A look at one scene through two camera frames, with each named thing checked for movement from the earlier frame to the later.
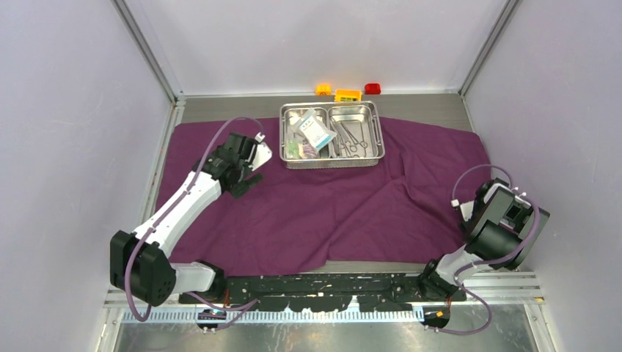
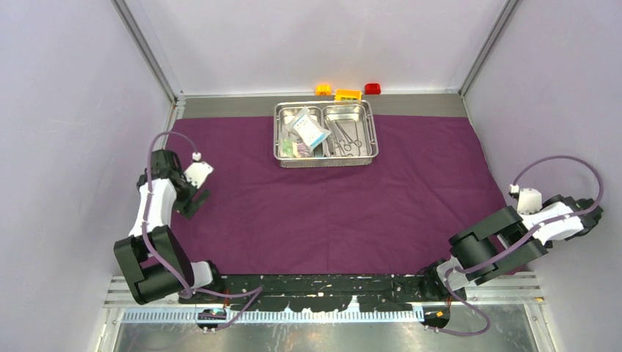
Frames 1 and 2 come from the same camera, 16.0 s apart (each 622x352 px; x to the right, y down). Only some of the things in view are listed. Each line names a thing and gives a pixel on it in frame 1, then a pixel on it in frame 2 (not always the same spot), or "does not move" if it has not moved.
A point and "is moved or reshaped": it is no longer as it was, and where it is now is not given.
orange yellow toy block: x=348 y=95 does not move
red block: x=372 y=89 does not move
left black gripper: x=237 y=191 → x=188 y=210
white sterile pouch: x=308 y=125 is moved or reshaped
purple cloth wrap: x=403 y=214 does not move
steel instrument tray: x=342 y=135 does not move
